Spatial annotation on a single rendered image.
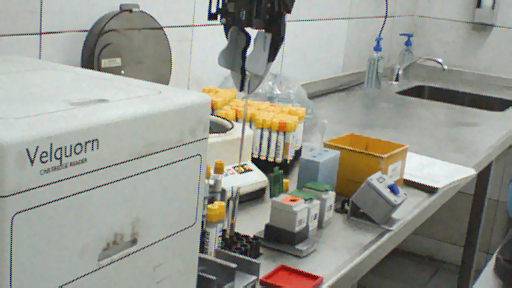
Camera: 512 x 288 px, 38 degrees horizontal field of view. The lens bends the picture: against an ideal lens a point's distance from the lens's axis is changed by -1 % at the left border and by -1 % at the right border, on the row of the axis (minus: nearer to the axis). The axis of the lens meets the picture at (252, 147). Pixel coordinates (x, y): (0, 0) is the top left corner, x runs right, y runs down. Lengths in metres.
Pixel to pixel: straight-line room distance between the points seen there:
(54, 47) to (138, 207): 0.85
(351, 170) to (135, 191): 0.84
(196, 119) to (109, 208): 0.14
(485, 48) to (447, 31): 0.19
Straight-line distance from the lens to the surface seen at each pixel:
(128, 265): 0.69
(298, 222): 1.15
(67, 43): 1.52
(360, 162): 1.44
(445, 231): 3.67
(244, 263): 0.97
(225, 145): 1.36
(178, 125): 0.70
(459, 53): 3.51
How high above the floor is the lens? 1.31
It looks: 14 degrees down
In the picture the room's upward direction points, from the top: 6 degrees clockwise
